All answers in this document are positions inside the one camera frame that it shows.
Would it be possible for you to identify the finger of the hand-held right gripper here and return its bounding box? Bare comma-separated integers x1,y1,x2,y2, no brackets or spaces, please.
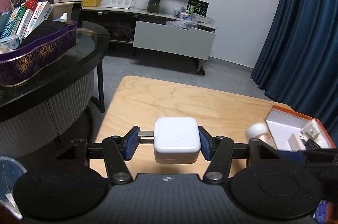
280,148,338,163

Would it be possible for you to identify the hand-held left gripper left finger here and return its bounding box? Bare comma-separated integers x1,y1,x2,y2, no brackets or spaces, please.
57,126,140,185

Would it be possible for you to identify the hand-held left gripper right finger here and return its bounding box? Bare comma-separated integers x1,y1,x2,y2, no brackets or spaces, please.
198,126,291,185

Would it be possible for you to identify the white cube charger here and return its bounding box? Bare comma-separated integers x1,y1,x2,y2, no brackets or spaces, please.
139,117,201,164

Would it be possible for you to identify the orange and white cardboard box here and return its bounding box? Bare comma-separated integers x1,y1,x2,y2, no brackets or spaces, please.
265,105,337,153

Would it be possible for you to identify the bronze tube with white cap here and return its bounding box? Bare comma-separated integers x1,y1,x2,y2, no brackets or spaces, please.
245,123,278,151

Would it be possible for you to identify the black round coffee table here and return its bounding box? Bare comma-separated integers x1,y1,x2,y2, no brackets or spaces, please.
0,21,110,158

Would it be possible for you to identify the grey television stand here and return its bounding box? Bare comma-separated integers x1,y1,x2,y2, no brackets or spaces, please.
80,4,217,74

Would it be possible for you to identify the blue lined trash bin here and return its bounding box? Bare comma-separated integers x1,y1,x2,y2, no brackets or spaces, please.
0,156,25,216

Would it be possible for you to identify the pile of small clear packets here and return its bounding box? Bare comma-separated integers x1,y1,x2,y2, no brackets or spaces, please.
166,9,215,29

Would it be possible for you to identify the dark blue curtain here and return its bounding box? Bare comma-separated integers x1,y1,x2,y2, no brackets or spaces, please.
251,0,338,132

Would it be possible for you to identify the purple patterned tin tray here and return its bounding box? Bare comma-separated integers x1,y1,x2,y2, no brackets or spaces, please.
0,20,78,87

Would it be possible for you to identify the black and green box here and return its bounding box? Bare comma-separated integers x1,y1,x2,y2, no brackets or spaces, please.
187,0,209,16

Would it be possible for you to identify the black flat pouch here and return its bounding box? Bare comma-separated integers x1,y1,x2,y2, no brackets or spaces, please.
16,20,67,49

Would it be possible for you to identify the white carton with orange print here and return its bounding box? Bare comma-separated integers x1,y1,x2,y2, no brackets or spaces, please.
24,1,52,38

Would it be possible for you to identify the red and white carton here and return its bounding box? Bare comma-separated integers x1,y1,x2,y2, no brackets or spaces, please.
16,0,39,36

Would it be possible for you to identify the teal printed carton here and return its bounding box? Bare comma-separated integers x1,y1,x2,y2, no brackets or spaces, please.
1,8,27,38

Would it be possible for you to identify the pink carton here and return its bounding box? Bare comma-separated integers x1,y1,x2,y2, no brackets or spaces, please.
0,0,14,13

